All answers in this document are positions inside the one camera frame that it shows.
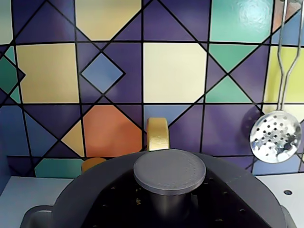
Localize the steel skimmer spoon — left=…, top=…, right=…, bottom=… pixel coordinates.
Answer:
left=249, top=0, right=303, bottom=164

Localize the gray pot lid with knob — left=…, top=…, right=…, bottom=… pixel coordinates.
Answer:
left=53, top=149, right=287, bottom=228

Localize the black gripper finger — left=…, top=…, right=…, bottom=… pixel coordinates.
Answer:
left=87, top=180, right=152, bottom=228
left=192, top=180, right=247, bottom=228

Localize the gold tap handle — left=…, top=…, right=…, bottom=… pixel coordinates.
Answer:
left=81, top=157, right=107, bottom=172

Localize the gray plastic pot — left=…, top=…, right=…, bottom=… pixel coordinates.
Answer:
left=22, top=205, right=296, bottom=228

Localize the gold toy faucet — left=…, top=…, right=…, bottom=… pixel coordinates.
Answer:
left=146, top=116, right=171, bottom=152

